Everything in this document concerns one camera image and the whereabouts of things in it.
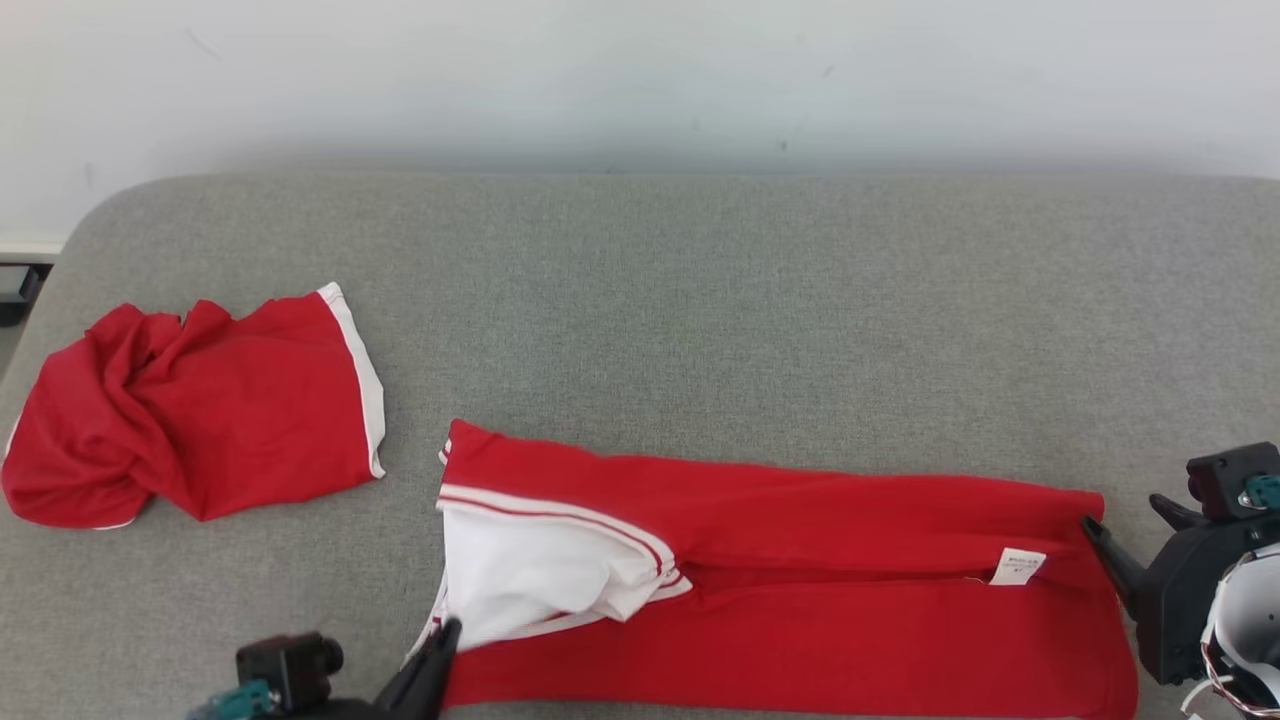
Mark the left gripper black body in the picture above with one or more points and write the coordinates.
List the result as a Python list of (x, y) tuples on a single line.
[(335, 712)]

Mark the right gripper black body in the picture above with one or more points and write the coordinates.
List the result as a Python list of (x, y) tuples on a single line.
[(1180, 610)]

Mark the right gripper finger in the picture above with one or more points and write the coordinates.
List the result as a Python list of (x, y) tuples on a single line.
[(1125, 575), (1175, 515)]

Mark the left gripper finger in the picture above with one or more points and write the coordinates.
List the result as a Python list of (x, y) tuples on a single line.
[(405, 695), (438, 680)]

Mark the red white Bulls jersey shirt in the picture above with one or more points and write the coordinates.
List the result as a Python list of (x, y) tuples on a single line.
[(850, 640)]

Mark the red Bulls shorts white stripe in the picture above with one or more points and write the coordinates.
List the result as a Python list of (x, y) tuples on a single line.
[(220, 420)]

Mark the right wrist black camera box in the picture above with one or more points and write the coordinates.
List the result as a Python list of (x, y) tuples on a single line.
[(1225, 478)]

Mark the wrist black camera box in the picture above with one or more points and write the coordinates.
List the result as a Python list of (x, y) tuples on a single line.
[(1225, 478), (285, 670)]

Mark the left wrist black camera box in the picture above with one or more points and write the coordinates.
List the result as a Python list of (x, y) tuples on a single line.
[(285, 670)]

